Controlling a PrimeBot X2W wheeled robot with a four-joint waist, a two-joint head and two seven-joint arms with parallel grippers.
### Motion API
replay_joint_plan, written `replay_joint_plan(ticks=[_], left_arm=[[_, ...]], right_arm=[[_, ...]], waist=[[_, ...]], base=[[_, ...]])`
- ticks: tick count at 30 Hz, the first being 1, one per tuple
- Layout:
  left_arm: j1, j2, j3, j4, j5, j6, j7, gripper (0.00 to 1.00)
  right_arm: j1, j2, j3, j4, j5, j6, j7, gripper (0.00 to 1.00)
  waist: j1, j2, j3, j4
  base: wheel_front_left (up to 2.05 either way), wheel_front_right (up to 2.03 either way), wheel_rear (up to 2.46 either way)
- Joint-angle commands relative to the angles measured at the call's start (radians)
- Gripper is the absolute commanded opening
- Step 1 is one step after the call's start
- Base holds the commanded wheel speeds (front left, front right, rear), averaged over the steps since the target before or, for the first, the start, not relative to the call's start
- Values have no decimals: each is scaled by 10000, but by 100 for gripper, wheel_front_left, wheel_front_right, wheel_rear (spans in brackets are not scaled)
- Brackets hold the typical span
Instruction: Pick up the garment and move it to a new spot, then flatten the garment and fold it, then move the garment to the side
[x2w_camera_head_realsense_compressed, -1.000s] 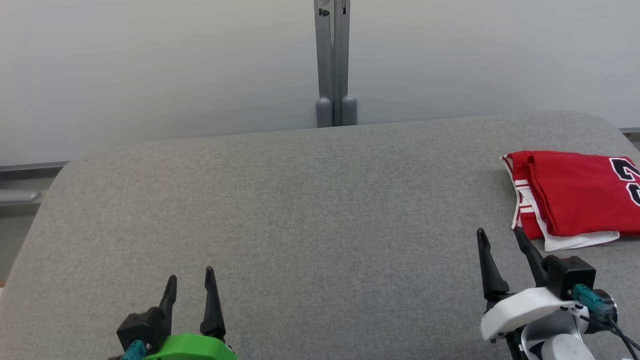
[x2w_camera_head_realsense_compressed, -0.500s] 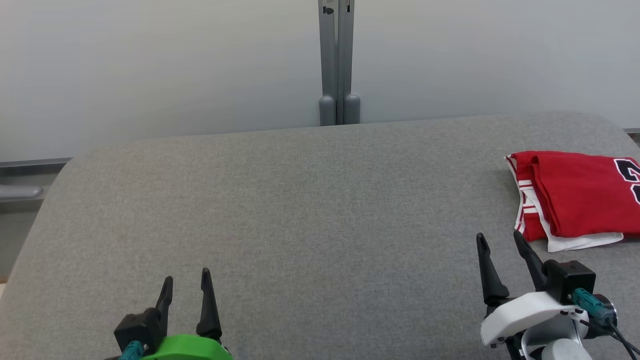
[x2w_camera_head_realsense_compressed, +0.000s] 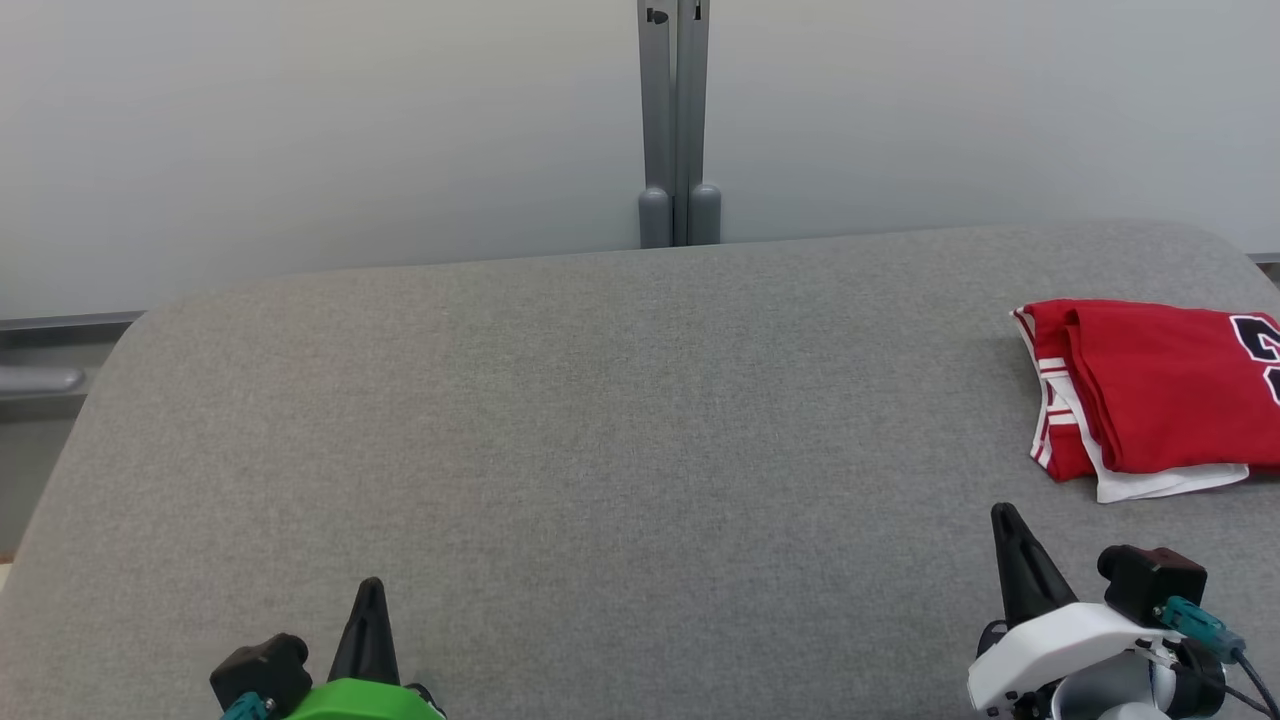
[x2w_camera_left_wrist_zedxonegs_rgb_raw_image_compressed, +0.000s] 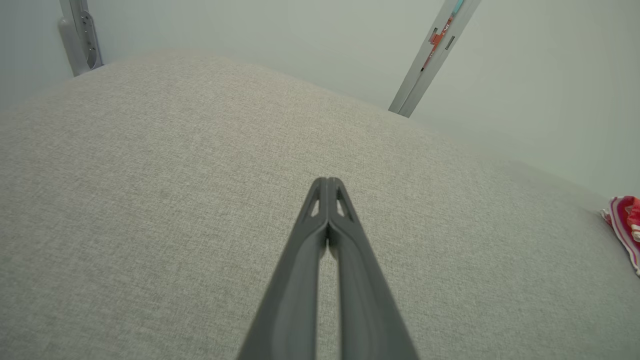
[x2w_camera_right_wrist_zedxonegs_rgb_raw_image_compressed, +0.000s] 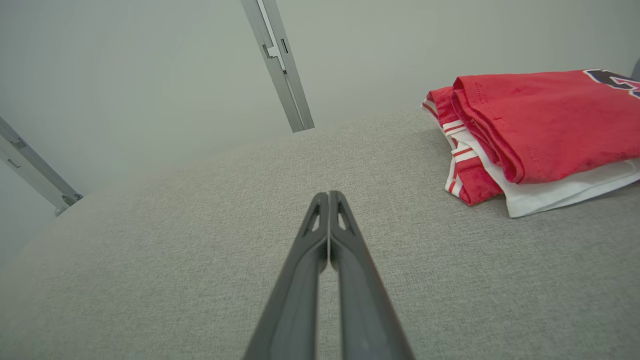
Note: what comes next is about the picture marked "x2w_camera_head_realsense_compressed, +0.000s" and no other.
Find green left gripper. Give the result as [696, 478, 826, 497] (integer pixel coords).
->
[284, 577, 447, 720]

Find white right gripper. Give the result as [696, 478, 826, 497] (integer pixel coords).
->
[966, 503, 1228, 719]

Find red basketball shorts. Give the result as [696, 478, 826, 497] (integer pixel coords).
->
[1009, 297, 1233, 484]

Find red basketball jersey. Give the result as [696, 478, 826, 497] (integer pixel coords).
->
[1061, 304, 1280, 505]

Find grey fabric sofa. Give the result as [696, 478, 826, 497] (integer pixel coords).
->
[0, 220, 1280, 720]

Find grey round bar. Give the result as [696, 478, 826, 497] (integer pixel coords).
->
[0, 366, 88, 397]

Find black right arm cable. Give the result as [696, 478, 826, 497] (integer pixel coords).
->
[1158, 596, 1280, 720]

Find grey wall rail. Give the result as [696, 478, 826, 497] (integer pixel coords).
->
[0, 311, 148, 337]

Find grey partition post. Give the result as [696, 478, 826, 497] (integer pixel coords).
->
[636, 0, 724, 250]

